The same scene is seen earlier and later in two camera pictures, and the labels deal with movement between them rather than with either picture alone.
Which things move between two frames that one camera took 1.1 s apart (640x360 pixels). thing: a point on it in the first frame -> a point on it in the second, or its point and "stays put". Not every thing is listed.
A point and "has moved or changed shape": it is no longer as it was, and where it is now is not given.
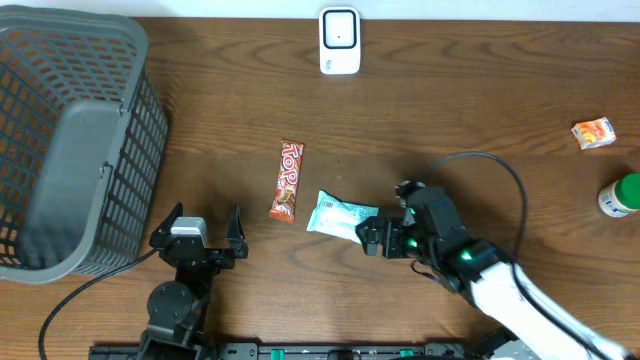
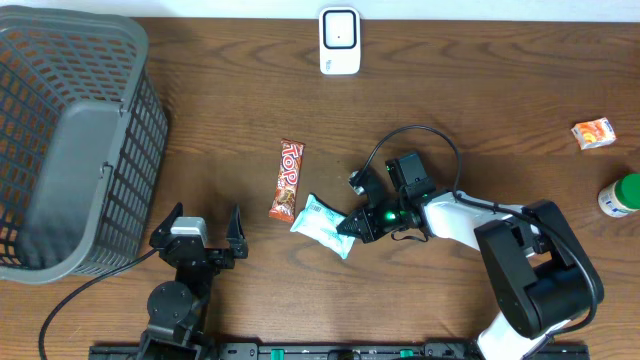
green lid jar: (621, 197) stays put
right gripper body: (401, 241) -> (390, 216)
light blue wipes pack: (339, 218) has moved or changed shape
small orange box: (594, 133) stays put
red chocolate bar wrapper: (284, 198) stays put
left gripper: (224, 260) stays put
